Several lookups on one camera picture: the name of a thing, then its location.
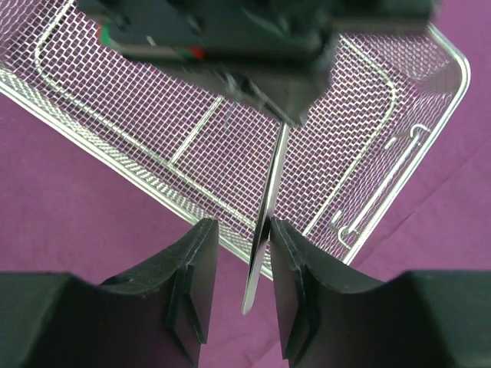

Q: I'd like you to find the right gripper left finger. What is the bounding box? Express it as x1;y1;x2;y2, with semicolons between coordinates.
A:
1;218;219;367

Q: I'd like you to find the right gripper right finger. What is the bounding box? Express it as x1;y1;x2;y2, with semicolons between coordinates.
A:
270;218;490;367

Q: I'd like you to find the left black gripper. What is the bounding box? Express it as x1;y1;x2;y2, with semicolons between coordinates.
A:
76;1;439;127

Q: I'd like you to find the purple cloth wrap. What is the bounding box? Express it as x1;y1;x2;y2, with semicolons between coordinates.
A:
1;1;490;367

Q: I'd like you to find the wire mesh instrument tray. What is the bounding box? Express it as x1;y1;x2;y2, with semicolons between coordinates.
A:
1;1;470;263

